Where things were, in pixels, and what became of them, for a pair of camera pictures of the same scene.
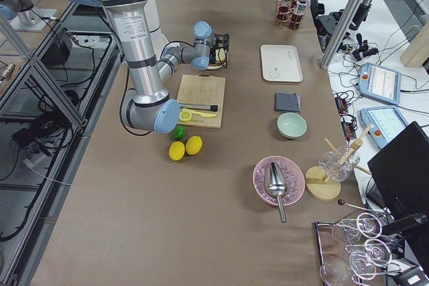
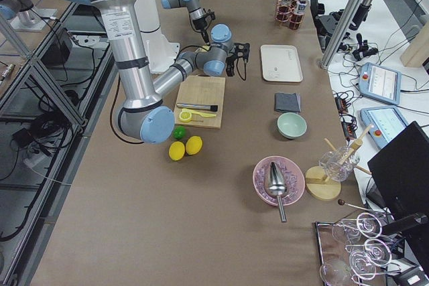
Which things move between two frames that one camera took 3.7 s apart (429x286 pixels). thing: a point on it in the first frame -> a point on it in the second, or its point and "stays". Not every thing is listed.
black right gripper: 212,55 -> 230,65
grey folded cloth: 287,102 stays
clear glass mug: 338,165 stays
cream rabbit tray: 281,63 stays
